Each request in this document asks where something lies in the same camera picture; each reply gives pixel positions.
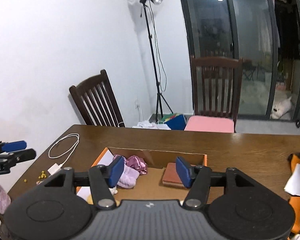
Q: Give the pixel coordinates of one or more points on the pink and purple cloth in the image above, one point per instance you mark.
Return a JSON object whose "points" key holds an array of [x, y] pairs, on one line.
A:
{"points": [[136, 163]]}

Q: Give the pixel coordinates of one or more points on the red cardboard box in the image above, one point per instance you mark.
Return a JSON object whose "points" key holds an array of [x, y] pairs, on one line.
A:
{"points": [[150, 185]]}

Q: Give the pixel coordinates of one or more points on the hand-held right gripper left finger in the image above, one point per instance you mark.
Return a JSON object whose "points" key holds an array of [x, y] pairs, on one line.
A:
{"points": [[116, 171]]}

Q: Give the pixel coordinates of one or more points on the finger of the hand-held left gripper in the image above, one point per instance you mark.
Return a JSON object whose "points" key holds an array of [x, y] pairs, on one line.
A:
{"points": [[15, 145], [22, 155]]}

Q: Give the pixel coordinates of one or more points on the wooden chair with pink cushion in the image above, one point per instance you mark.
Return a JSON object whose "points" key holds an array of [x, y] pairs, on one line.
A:
{"points": [[216, 90]]}

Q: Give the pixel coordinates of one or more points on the white charger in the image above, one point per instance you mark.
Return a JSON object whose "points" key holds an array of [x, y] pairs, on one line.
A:
{"points": [[55, 169]]}

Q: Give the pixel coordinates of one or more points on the blue bag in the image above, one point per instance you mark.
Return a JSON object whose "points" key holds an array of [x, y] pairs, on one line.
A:
{"points": [[176, 122]]}

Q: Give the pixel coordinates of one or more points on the white paper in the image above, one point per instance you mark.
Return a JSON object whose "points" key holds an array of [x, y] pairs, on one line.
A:
{"points": [[297, 180]]}

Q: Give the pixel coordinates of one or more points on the pink textured vase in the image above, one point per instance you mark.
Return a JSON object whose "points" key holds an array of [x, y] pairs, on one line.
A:
{"points": [[1, 197]]}

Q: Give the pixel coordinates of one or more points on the yellow crumbs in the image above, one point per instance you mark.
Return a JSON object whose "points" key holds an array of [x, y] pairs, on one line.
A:
{"points": [[42, 175]]}

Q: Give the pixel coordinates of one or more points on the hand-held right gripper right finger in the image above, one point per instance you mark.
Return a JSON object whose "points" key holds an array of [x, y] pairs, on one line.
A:
{"points": [[184, 172]]}

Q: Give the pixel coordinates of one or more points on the dark wooden chair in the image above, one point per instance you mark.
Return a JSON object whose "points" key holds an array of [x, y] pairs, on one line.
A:
{"points": [[97, 97]]}

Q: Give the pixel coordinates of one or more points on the purple headband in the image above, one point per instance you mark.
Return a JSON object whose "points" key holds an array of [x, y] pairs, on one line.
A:
{"points": [[128, 177]]}

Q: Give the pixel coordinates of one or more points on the yellow plush toy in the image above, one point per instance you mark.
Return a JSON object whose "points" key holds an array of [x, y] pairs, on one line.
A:
{"points": [[90, 200]]}

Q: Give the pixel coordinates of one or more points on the white dog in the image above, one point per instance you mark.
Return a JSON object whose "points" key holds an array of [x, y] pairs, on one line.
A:
{"points": [[282, 108]]}

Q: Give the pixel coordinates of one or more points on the orange paper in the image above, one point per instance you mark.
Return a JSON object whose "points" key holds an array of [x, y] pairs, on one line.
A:
{"points": [[296, 205]]}

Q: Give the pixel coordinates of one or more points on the white cloth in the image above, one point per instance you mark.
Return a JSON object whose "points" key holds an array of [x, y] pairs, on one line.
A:
{"points": [[150, 125]]}

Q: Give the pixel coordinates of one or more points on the white wall socket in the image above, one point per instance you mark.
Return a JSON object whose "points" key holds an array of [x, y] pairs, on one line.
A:
{"points": [[137, 103]]}

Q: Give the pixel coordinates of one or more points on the pink sponge block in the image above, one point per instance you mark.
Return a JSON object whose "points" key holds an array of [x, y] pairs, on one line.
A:
{"points": [[171, 173]]}

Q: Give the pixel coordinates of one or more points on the sliding glass door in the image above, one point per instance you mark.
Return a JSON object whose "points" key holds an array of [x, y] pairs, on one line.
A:
{"points": [[250, 42]]}

